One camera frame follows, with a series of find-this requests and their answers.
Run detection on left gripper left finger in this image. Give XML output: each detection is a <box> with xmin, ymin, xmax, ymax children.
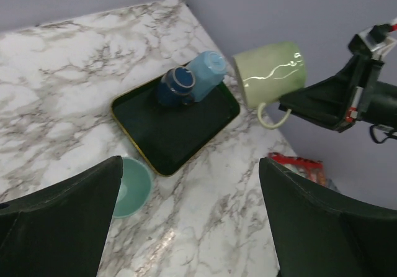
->
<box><xmin>1</xmin><ymin>156</ymin><xmax>123</xmax><ymax>276</ymax></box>

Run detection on light blue mug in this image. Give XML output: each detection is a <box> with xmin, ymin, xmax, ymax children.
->
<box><xmin>186</xmin><ymin>51</ymin><xmax>227</xmax><ymax>102</ymax></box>

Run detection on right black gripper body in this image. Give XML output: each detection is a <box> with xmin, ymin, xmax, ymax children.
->
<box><xmin>358</xmin><ymin>81</ymin><xmax>396</xmax><ymax>125</ymax></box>

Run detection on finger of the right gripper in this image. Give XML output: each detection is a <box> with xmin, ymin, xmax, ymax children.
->
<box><xmin>279</xmin><ymin>34</ymin><xmax>385</xmax><ymax>132</ymax></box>

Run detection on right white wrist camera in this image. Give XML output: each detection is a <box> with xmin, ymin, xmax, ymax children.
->
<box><xmin>365</xmin><ymin>18</ymin><xmax>396</xmax><ymax>59</ymax></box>

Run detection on teal green cup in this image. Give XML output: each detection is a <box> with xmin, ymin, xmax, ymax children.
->
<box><xmin>113</xmin><ymin>157</ymin><xmax>153</xmax><ymax>219</ymax></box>

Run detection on light green mug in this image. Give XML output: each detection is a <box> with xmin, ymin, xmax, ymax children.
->
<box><xmin>233</xmin><ymin>42</ymin><xmax>307</xmax><ymax>130</ymax></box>

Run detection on dark green tray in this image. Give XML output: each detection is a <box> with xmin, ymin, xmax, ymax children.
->
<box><xmin>110</xmin><ymin>77</ymin><xmax>240</xmax><ymax>176</ymax></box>

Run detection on dark blue mug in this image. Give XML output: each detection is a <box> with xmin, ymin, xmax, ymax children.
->
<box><xmin>156</xmin><ymin>66</ymin><xmax>196</xmax><ymax>107</ymax></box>

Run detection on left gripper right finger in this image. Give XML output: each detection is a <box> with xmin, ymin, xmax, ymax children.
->
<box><xmin>259</xmin><ymin>157</ymin><xmax>396</xmax><ymax>276</ymax></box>

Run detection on red snack packet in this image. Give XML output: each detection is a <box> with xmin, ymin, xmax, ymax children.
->
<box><xmin>268</xmin><ymin>152</ymin><xmax>328</xmax><ymax>187</ymax></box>

